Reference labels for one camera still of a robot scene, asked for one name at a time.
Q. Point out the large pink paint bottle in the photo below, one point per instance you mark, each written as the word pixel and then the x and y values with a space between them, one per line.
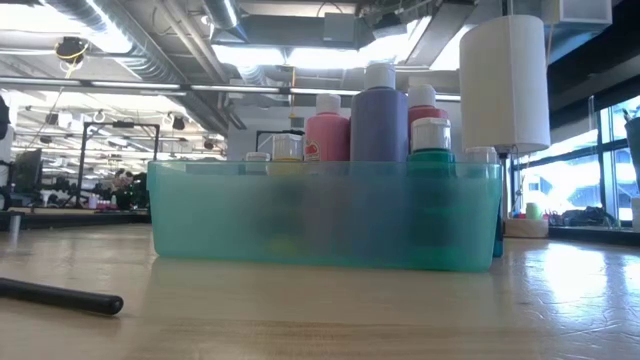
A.
pixel 327 135

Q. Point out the small yellow paint bottle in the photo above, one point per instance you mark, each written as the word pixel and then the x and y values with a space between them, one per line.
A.
pixel 287 147

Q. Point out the large purple paint bottle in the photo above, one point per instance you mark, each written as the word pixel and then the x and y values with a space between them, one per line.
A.
pixel 378 125

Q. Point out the small teal green paint bottle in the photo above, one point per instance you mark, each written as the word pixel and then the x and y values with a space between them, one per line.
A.
pixel 431 145

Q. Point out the large red paint bottle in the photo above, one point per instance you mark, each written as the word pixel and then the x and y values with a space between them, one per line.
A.
pixel 422 102

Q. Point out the dark green plastic cup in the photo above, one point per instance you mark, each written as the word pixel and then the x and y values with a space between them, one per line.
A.
pixel 635 150

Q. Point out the translucent teal plastic bin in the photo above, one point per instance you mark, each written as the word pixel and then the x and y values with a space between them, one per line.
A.
pixel 325 215

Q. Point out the person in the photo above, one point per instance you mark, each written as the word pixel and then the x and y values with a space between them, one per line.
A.
pixel 125 187

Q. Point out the table lamp with white shade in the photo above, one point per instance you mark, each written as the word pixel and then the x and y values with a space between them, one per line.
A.
pixel 505 85

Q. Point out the small green object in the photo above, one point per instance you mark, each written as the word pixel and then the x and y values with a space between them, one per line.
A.
pixel 533 210

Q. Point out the black bag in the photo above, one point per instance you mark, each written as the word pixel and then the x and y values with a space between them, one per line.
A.
pixel 590 216

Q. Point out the black computer monitor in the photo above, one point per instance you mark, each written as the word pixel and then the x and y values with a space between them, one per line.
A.
pixel 25 170

